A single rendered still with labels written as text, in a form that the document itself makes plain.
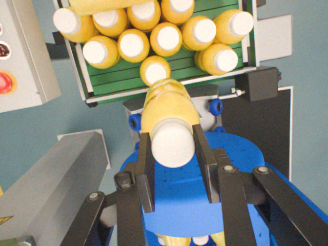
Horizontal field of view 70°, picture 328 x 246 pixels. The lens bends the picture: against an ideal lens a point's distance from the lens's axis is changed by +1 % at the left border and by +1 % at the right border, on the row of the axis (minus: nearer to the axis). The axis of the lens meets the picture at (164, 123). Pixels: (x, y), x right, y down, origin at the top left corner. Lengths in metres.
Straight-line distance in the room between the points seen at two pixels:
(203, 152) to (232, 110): 1.34
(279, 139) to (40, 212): 1.38
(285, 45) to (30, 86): 0.63
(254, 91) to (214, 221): 0.31
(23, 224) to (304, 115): 1.71
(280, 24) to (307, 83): 1.14
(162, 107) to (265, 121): 1.39
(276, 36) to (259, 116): 0.89
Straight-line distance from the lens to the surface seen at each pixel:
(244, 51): 0.67
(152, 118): 0.23
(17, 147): 1.87
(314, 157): 2.07
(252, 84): 0.57
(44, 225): 0.90
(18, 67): 0.48
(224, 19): 0.50
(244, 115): 1.53
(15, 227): 0.90
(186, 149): 0.21
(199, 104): 0.62
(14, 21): 0.48
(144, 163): 0.16
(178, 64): 0.62
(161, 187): 0.40
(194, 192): 0.37
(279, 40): 0.75
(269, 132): 1.63
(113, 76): 0.63
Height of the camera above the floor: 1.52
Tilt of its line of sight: 73 degrees down
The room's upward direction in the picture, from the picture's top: 169 degrees clockwise
